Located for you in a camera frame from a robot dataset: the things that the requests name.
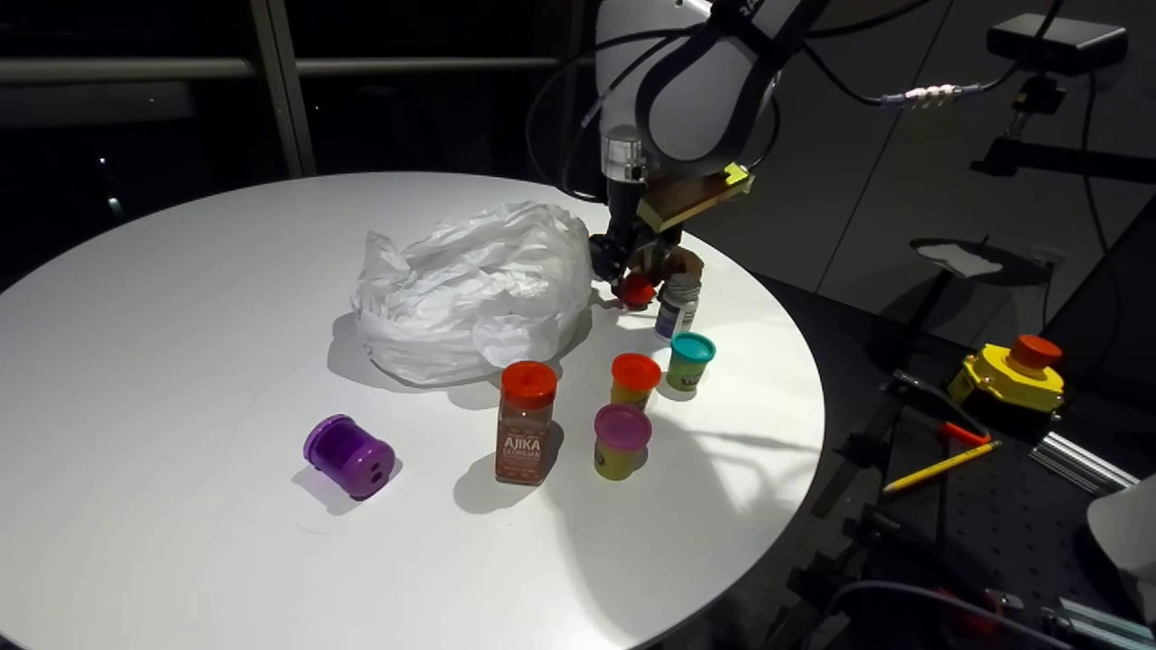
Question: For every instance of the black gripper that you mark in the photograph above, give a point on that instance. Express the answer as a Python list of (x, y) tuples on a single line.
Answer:
[(631, 244)]

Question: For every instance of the small orange lid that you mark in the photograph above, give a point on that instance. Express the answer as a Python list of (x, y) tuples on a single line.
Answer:
[(635, 293)]

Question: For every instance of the white pill bottle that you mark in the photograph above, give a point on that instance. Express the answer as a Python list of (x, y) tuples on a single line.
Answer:
[(677, 303)]

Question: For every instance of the teal lid play-doh tub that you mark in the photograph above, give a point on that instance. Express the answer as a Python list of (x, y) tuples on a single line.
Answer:
[(688, 361)]

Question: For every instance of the orange lid play-doh tub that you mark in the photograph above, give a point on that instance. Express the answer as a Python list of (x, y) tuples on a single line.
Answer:
[(632, 376)]

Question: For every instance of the pink lid play-doh tub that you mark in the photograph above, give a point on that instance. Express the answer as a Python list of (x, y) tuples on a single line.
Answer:
[(622, 438)]

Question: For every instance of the spice jar with red lid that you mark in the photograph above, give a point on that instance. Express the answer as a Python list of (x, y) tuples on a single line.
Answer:
[(525, 423)]

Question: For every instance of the purple play-doh tub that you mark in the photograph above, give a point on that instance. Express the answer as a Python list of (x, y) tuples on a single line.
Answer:
[(348, 455)]

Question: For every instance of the brown plush toy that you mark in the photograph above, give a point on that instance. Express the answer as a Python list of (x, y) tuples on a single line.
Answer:
[(692, 266)]

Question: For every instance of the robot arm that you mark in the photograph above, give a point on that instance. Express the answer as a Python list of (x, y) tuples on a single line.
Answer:
[(680, 87)]

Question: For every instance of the white plastic bag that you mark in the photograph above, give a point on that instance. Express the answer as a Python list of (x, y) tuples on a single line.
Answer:
[(474, 293)]

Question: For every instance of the metal window railing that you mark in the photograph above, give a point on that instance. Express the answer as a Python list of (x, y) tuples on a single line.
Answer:
[(419, 37)]

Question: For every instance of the yellow pencil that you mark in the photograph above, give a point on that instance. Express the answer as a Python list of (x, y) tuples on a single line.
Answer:
[(935, 466)]

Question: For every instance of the yellow emergency stop button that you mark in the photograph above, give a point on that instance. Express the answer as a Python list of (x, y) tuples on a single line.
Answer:
[(1017, 374)]

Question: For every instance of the white round table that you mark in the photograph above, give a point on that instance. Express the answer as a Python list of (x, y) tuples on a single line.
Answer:
[(155, 386)]

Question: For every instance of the red handled tool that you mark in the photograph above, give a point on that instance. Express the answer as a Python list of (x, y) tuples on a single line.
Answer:
[(932, 402)]

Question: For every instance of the black camera on stand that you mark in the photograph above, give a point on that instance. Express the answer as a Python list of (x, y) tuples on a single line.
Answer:
[(1048, 48)]

